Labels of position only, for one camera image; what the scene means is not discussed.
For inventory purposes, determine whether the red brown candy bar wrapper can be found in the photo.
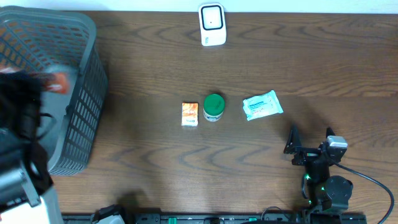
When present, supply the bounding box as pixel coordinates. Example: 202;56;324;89
0;65;70;95

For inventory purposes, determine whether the light green wet wipes pack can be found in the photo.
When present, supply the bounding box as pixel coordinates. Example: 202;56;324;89
243;90;284;121

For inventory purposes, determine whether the grey plastic mesh basket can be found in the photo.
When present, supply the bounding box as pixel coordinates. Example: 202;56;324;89
1;6;108;176

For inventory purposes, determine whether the green lid small jar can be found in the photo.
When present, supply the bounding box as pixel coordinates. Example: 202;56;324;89
203;93;225;122

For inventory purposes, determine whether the orange white small packet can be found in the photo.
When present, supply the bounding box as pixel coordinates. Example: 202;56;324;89
181;103;198;127

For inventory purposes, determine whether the white barcode scanner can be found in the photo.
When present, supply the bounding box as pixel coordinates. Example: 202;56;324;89
198;3;226;47

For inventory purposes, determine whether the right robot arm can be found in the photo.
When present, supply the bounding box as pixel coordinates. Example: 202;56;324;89
284;126;353;223

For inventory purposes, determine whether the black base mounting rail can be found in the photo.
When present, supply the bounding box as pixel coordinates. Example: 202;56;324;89
62;212;368;224

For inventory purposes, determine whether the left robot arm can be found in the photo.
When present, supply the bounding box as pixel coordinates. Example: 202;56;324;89
1;71;134;224

